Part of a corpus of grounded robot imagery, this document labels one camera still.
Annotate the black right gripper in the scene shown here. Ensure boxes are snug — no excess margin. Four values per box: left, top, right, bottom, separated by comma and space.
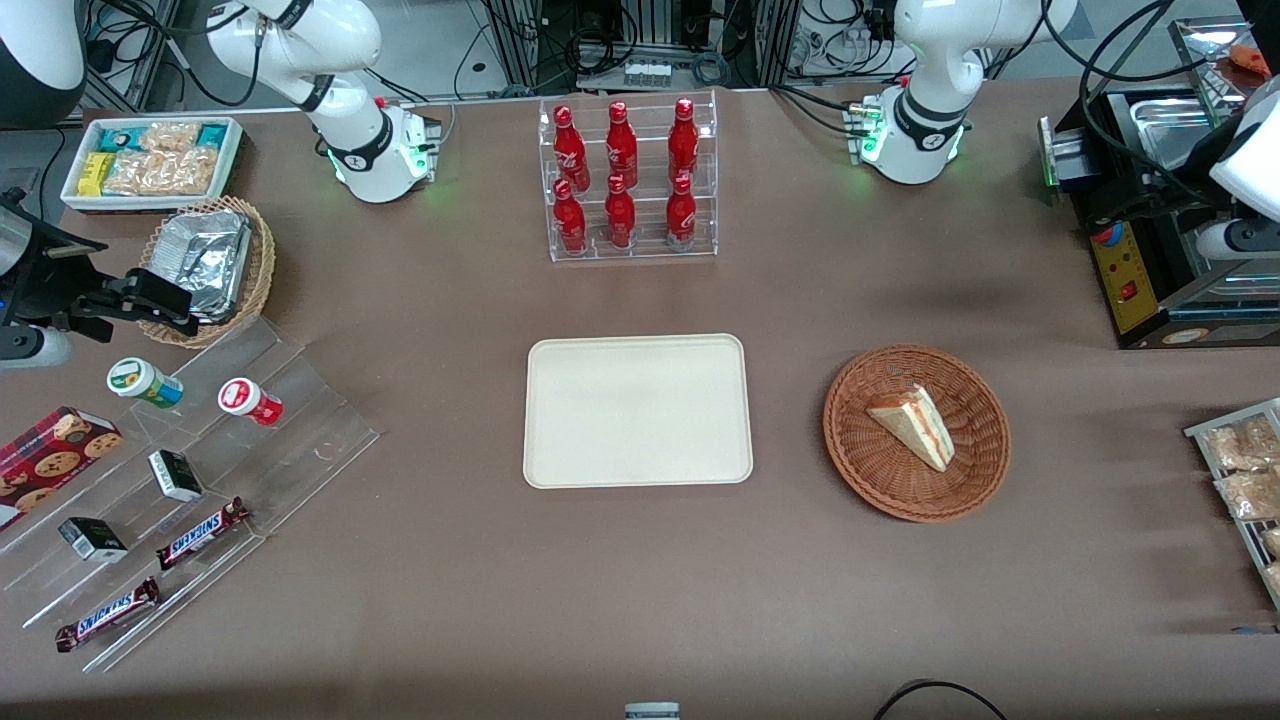
0, 195, 199, 344

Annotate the triangular sandwich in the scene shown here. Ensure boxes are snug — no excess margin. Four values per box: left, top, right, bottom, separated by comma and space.
866, 385, 957, 474

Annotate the oval brown wicker basket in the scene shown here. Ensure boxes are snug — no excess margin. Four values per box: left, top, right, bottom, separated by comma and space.
138, 195, 277, 350

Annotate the cream rectangular plastic tray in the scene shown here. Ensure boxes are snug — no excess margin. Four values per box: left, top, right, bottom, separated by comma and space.
523, 334, 754, 490

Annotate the round brown wicker basket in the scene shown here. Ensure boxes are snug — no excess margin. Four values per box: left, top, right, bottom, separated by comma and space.
823, 345, 1012, 524

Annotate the metal tray with snack bags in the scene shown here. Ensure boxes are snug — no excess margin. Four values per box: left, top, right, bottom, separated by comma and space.
1184, 397, 1280, 612

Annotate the shiny metal food tray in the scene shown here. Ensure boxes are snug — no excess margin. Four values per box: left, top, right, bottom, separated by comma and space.
1168, 17, 1263, 98

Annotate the green lidded snack cup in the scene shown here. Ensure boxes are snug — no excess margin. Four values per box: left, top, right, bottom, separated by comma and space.
107, 357, 185, 410

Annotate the aluminium foil container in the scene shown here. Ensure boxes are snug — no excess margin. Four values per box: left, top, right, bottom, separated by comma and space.
149, 209, 252, 323

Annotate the white rectangular snack bin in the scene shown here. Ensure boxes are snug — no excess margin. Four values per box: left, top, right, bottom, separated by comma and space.
60, 116, 245, 214

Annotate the clear bag of crackers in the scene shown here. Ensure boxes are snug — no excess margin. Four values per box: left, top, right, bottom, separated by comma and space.
102, 147, 220, 197
139, 121, 202, 154

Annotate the red lidded snack cup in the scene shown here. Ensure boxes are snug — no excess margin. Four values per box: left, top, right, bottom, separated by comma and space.
218, 377, 285, 428

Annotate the red chocolate cookie box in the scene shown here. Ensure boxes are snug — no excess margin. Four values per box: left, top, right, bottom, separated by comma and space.
0, 405, 124, 532

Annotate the small black white box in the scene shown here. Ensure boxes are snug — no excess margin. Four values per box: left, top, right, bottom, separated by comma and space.
58, 516, 130, 564
148, 449, 205, 504

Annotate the clear acrylic stepped display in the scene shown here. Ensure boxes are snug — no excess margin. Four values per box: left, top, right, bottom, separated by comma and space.
0, 315, 382, 674

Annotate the Snickers chocolate bar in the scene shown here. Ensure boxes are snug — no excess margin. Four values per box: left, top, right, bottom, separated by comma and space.
155, 496, 252, 572
55, 576, 162, 654

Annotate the red cola bottle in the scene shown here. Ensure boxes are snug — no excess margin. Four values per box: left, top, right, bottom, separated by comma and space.
553, 105, 592, 192
668, 97, 701, 182
604, 175, 638, 250
666, 173, 699, 248
605, 101, 640, 189
553, 180, 589, 255

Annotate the clear acrylic bottle rack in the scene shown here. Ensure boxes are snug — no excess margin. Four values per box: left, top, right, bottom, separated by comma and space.
538, 89, 720, 264

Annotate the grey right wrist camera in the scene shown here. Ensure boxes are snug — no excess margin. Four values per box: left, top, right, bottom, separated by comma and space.
0, 325, 74, 371

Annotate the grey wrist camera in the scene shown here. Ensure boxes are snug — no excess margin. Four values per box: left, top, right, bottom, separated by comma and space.
1195, 218, 1280, 264
0, 325, 74, 371

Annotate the black cable loop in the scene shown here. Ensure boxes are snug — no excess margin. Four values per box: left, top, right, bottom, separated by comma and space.
872, 679, 1007, 720

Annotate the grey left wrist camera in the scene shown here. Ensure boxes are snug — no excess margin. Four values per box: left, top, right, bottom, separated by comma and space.
1195, 218, 1280, 264

